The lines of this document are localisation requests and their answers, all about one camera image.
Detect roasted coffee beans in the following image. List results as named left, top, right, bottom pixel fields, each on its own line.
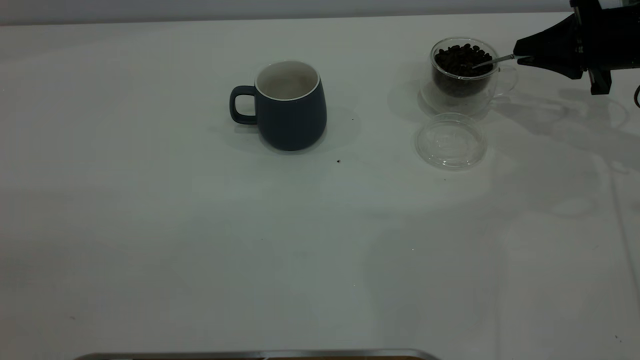
left=434, top=44, right=495, bottom=97

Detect dark grey ceramic mug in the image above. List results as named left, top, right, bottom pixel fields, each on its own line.
left=229, top=60, right=328, bottom=152

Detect clear double-wall glass cup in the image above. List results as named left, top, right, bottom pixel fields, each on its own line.
left=420, top=37, right=519, bottom=121

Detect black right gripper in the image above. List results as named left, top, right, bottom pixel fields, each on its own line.
left=513, top=0, right=640, bottom=96

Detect metal spoon with white handle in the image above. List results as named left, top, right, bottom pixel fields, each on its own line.
left=471, top=53, right=522, bottom=69

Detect clear round glass lid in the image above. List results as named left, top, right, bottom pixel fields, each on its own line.
left=414, top=112, right=488, bottom=171

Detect metal frame bar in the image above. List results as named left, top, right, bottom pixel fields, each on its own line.
left=74, top=348, right=441, bottom=360

